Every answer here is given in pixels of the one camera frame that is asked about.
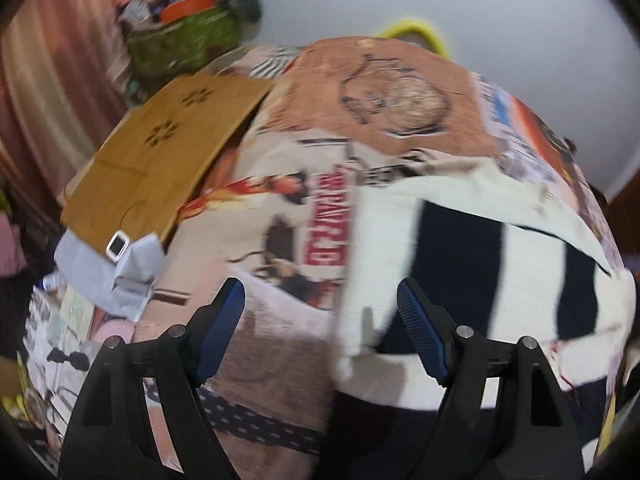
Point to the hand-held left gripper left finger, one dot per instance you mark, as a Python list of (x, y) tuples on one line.
[(224, 327)]

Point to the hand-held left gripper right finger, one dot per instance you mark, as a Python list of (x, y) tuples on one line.
[(422, 327)]

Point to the white and navy striped sweater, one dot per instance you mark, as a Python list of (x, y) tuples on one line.
[(460, 255)]

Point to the small white-framed device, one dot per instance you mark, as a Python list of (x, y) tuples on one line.
[(118, 245)]

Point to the pale blue crumpled cloth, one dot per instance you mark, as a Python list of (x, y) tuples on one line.
[(90, 275)]

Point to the wooden lap board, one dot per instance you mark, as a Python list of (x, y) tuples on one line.
[(165, 155)]

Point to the printed blanket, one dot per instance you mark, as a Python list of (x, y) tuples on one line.
[(390, 105)]

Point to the pink cloth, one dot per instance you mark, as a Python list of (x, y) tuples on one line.
[(10, 245)]

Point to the brown wooden cabinet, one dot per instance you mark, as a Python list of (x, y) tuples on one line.
[(625, 195)]

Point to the green woven basket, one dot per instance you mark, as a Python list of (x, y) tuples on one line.
[(182, 42)]

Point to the yellow hoop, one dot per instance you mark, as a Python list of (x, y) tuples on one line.
[(425, 30)]

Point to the pink-brown curtain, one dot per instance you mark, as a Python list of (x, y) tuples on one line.
[(55, 80)]

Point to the orange box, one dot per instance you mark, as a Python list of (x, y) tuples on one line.
[(186, 6)]

